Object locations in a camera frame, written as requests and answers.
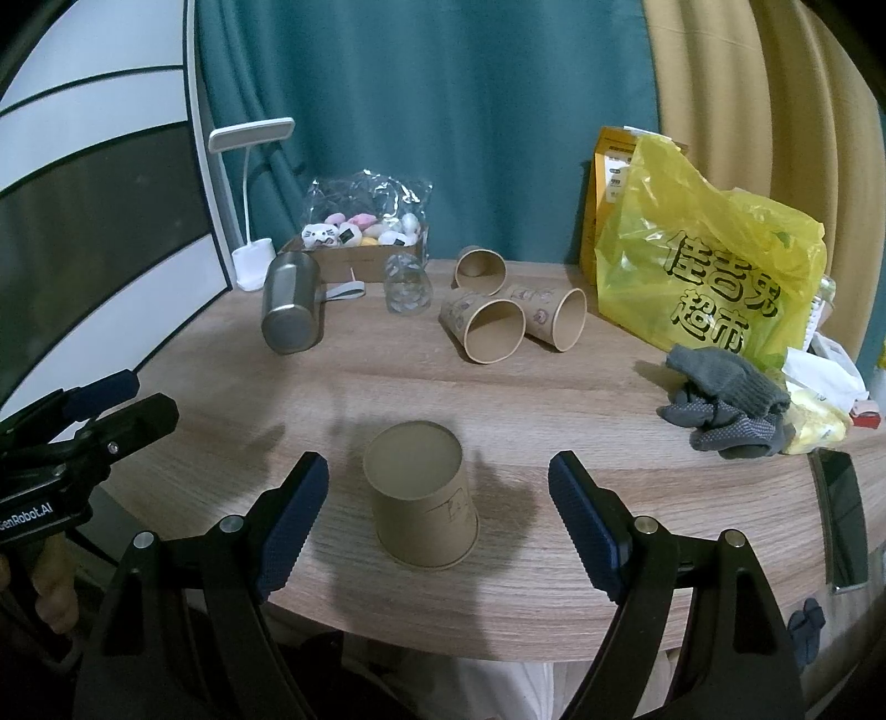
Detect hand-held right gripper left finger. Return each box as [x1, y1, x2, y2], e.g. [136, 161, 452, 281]
[73, 451, 331, 720]

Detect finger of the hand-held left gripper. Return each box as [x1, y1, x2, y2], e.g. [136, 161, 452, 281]
[0, 369, 141, 444]
[65, 393, 181, 480]

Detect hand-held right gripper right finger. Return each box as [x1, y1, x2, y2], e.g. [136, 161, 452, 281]
[548, 450, 807, 720]

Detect brown paper cup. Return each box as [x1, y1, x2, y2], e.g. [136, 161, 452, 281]
[452, 245, 508, 292]
[501, 283, 589, 353]
[438, 286, 528, 365]
[363, 420, 481, 570]

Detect person's left hand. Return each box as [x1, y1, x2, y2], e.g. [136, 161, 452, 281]
[29, 534, 81, 650]

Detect stainless steel tumbler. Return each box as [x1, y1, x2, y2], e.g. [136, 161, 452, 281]
[260, 252, 323, 356]

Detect grey knitted gloves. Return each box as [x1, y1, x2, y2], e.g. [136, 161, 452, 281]
[657, 344, 799, 461]

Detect white desk lamp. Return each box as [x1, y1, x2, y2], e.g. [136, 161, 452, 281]
[208, 117, 296, 292]

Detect dark blue slipper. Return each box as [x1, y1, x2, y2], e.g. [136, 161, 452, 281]
[787, 597, 826, 669]

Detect black smartphone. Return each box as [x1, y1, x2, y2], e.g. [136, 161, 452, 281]
[809, 448, 870, 596]

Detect yellow snack packet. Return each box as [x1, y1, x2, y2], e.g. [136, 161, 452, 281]
[782, 389, 854, 456]

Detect cardboard box of plush toys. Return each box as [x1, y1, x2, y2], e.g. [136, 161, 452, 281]
[276, 213, 431, 284]

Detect clear glass jar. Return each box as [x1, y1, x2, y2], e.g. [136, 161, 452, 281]
[382, 253, 434, 318]

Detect white tissue pack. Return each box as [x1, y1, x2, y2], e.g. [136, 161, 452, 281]
[781, 331, 870, 418]

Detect yellow plastic shopping bag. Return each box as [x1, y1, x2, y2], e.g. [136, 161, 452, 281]
[594, 133, 829, 362]

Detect clear crinkled plastic bag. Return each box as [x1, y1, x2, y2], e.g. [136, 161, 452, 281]
[303, 171, 435, 238]

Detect orange paper package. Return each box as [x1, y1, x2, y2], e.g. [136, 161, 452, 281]
[580, 126, 691, 279]

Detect teal curtain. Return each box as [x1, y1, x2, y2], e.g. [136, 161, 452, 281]
[192, 0, 662, 268]

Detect beige curtain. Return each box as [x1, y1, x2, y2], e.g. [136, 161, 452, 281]
[640, 0, 886, 378]

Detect grey strap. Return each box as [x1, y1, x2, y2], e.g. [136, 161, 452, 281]
[320, 271, 368, 304]

